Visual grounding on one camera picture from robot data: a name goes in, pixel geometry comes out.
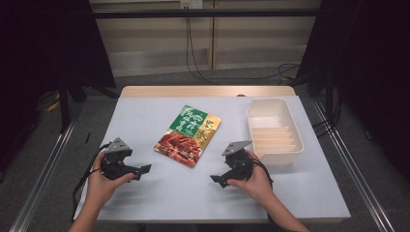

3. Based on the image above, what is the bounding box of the metal floor rail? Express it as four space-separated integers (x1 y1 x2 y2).
9 105 85 232
310 96 396 232

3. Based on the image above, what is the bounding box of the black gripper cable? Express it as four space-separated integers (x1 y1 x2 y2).
250 157 276 191
70 142 112 224

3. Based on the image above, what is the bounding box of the person's right hand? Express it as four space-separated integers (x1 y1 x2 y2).
226 150 275 204

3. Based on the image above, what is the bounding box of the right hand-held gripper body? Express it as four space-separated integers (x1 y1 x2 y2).
221 139 256 182

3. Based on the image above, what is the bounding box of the black metal stand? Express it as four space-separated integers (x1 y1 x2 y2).
313 71 339 138
57 75 85 135

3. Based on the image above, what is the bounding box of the green and red food packet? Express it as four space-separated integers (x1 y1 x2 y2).
153 104 222 168

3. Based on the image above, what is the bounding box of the person's left hand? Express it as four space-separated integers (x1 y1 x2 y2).
84 151 136 210

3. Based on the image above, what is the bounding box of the dark curtain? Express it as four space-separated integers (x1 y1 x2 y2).
0 0 118 182
295 0 410 183

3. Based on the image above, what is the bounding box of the black wall cable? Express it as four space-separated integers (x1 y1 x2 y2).
185 16 302 86

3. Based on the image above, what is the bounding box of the white wall socket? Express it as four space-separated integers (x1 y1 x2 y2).
180 0 204 10

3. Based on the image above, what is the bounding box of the white plastic bin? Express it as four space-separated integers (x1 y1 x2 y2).
246 97 305 166

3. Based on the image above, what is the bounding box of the black horizontal bar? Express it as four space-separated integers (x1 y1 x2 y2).
91 8 323 19

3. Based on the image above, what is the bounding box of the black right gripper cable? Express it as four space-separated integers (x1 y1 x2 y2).
250 157 276 191

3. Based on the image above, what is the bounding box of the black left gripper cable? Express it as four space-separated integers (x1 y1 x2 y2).
70 142 112 224

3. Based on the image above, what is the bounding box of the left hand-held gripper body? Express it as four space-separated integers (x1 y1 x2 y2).
100 137 136 181

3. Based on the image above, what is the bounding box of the pale table mat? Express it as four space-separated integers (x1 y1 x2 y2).
73 95 352 224

